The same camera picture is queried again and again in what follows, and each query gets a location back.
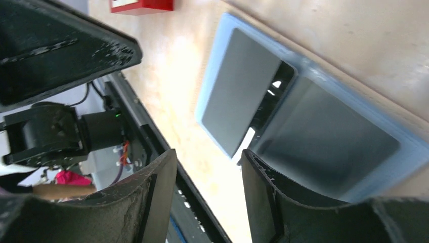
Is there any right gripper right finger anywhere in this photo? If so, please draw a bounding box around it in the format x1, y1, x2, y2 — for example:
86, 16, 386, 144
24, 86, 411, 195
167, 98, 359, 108
241, 149, 428, 242

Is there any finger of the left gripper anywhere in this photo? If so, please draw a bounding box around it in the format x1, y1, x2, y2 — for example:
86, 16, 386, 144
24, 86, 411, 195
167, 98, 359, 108
1, 1, 143, 112

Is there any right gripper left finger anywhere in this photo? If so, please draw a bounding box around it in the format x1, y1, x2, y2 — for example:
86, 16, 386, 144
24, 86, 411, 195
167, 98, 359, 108
0, 148, 178, 243

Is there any beige card holder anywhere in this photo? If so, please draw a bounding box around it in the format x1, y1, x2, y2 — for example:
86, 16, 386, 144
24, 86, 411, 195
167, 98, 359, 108
206, 1, 428, 202

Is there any grey card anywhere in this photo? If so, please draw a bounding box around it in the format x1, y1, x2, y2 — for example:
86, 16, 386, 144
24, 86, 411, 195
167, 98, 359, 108
195, 28, 281, 157

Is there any black gold VIP card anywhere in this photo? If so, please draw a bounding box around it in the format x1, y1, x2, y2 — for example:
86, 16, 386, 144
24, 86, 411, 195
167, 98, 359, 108
231, 61, 297, 166

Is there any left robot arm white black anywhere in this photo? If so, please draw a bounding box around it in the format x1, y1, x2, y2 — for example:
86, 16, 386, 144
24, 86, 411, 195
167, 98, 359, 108
1, 1, 143, 168

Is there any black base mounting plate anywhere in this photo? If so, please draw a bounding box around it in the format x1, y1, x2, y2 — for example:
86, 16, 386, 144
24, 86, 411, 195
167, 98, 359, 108
99, 72, 230, 242

